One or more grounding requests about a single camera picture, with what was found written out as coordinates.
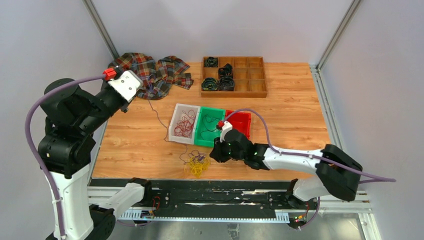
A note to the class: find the rolled dark tie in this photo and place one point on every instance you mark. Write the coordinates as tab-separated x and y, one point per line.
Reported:
226	71
226	84
209	84
210	62

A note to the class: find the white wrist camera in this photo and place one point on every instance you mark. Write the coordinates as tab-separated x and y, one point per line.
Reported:
127	85
225	127

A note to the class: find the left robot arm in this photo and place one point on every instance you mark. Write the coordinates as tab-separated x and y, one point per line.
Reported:
72	117

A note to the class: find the green plastic bin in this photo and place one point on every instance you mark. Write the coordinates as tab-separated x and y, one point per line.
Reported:
206	128

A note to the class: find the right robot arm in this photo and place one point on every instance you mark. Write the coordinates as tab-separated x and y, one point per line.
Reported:
333	172

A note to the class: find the white plastic bin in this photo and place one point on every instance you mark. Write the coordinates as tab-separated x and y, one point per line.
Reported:
183	123

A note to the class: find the plaid cloth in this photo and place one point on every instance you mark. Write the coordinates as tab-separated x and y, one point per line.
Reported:
157	77

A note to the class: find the red plastic bin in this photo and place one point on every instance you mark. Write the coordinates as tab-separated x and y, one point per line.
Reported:
241	121

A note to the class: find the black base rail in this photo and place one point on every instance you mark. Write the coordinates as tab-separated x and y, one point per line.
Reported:
219	201

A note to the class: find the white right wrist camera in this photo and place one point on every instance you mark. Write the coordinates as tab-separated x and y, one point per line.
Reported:
225	127

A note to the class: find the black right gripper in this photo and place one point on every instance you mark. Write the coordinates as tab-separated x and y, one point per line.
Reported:
217	153

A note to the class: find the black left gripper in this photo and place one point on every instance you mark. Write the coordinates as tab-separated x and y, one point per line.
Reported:
125	105

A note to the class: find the wooden compartment tray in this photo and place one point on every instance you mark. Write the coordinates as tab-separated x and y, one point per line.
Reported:
248	74

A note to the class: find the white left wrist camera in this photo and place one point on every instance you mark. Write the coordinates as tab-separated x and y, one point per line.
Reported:
127	85

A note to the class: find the aluminium frame profile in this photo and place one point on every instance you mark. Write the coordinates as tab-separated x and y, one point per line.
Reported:
334	220

